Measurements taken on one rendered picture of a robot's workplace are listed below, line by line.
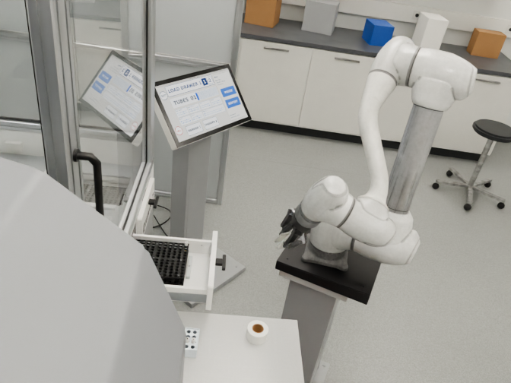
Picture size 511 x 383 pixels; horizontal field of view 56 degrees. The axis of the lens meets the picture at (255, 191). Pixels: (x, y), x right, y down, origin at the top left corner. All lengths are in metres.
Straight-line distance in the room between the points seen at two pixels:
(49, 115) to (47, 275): 0.48
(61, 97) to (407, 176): 1.19
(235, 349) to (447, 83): 1.07
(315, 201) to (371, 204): 0.17
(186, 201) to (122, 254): 2.06
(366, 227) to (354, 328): 1.45
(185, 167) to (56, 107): 1.64
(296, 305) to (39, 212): 1.63
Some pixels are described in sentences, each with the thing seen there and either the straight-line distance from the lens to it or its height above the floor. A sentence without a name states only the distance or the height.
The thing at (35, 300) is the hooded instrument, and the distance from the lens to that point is 0.45.
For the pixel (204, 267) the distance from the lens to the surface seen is 1.74.
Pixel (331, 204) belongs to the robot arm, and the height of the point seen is 1.27.
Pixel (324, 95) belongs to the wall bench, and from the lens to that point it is 4.46.
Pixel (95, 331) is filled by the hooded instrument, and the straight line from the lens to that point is 0.47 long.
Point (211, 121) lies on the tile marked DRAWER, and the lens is 2.34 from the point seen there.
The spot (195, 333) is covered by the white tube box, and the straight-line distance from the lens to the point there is 1.61.
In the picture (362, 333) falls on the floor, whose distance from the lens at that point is 2.82.
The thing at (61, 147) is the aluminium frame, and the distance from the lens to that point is 0.93.
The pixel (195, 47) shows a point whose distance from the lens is 3.04.
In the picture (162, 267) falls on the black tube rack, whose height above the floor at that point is 0.90.
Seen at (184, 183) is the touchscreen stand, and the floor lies 0.63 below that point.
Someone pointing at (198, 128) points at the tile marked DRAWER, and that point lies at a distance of 2.28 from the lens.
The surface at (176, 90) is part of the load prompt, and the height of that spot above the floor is 1.15.
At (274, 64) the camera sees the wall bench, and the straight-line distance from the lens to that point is 4.35.
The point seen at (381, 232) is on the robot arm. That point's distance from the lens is 1.45.
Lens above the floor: 2.02
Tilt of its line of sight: 33 degrees down
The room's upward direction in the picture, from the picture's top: 9 degrees clockwise
